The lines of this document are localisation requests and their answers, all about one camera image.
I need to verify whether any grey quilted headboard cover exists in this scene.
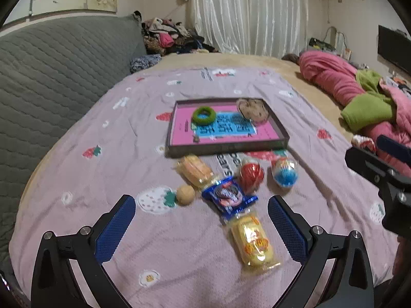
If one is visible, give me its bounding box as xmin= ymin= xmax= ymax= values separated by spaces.
xmin=0 ymin=14 xmax=148 ymax=264

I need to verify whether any tan walnut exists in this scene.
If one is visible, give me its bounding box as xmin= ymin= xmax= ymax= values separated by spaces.
xmin=176 ymin=184 xmax=196 ymax=206

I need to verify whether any green fuzzy hair tie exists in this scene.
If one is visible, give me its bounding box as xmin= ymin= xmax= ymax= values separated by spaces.
xmin=192 ymin=106 xmax=219 ymax=126

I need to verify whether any white red patterned cloth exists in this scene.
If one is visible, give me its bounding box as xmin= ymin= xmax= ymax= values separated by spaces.
xmin=351 ymin=135 xmax=377 ymax=154

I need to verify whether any pile of clothes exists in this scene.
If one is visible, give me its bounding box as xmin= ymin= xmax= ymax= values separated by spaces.
xmin=141 ymin=17 xmax=219 ymax=55

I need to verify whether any blue toy egg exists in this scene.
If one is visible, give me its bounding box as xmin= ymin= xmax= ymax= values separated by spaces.
xmin=270 ymin=156 xmax=299 ymax=189

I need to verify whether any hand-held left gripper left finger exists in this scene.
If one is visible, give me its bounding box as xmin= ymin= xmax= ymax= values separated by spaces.
xmin=30 ymin=194 xmax=137 ymax=308

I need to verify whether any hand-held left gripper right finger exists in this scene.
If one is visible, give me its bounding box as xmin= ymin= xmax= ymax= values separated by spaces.
xmin=267 ymin=195 xmax=376 ymax=308

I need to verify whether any white sheer curtain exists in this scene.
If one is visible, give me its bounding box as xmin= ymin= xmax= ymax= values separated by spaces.
xmin=186 ymin=0 xmax=310 ymax=56

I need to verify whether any person's right forearm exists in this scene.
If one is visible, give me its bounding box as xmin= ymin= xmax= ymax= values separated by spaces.
xmin=393 ymin=234 xmax=411 ymax=284

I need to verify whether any blue patterned cloth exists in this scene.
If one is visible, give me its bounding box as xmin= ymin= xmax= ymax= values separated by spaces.
xmin=129 ymin=54 xmax=162 ymax=74

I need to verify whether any blue cookie packet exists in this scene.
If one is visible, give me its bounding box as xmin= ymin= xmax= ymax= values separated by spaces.
xmin=202 ymin=180 xmax=259 ymax=223

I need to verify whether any pink cardboard box tray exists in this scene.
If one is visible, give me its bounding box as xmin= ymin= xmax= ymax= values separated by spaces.
xmin=165 ymin=97 xmax=290 ymax=159

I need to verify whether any pink duvet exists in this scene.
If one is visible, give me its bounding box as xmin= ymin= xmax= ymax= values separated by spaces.
xmin=297 ymin=50 xmax=411 ymax=180

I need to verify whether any red toy egg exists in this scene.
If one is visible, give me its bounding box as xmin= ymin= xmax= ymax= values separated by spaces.
xmin=238 ymin=159 xmax=265 ymax=195

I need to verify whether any green fleece cloth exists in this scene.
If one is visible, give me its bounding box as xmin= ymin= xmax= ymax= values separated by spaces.
xmin=340 ymin=69 xmax=397 ymax=132

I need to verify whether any yellow cake packet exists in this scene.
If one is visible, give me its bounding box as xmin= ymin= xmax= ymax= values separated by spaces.
xmin=225 ymin=210 xmax=283 ymax=275

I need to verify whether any orange bread packet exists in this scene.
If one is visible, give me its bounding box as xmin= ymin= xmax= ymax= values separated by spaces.
xmin=175 ymin=155 xmax=219 ymax=189

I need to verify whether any dark bag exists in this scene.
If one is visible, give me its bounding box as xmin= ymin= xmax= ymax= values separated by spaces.
xmin=309 ymin=37 xmax=338 ymax=55

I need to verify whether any black television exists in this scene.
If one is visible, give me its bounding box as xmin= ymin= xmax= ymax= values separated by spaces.
xmin=377 ymin=25 xmax=411 ymax=74

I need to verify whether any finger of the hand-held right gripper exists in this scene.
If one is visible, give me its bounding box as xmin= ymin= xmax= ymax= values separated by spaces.
xmin=377 ymin=135 xmax=411 ymax=167
xmin=345 ymin=148 xmax=400 ymax=188

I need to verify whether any pink strawberry print blanket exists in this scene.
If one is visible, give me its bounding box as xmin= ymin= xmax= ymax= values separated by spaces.
xmin=8 ymin=67 xmax=399 ymax=308

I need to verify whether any beige sheer scrunchie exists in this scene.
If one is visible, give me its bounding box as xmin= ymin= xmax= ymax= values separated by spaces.
xmin=237 ymin=98 xmax=270 ymax=125

